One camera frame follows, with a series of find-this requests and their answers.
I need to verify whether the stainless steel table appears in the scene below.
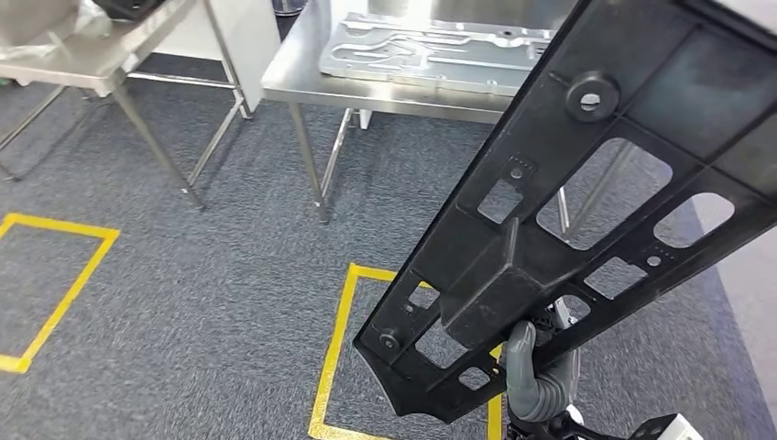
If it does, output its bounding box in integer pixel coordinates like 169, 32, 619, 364
0, 0, 253, 213

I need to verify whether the grey plastic bag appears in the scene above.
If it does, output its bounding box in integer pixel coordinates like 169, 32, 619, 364
0, 0, 83, 61

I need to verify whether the black item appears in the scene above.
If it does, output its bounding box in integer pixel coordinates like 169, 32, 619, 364
91, 0, 166, 23

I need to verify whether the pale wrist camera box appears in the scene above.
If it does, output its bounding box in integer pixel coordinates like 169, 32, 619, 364
628, 413, 706, 440

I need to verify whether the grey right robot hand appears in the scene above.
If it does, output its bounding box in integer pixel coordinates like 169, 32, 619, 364
503, 300, 581, 424

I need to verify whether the black plastic licence plate frame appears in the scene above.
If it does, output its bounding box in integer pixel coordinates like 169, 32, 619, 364
353, 0, 777, 425

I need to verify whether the large stamped metal panel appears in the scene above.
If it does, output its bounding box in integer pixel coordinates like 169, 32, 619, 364
317, 12, 556, 98

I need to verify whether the black camera bracket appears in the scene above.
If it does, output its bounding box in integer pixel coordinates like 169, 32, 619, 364
546, 412, 653, 440

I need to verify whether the white partition panel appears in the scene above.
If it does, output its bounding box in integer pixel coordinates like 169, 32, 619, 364
151, 0, 281, 121

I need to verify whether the stainless steel workbench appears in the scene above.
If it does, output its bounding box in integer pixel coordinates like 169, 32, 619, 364
260, 0, 636, 238

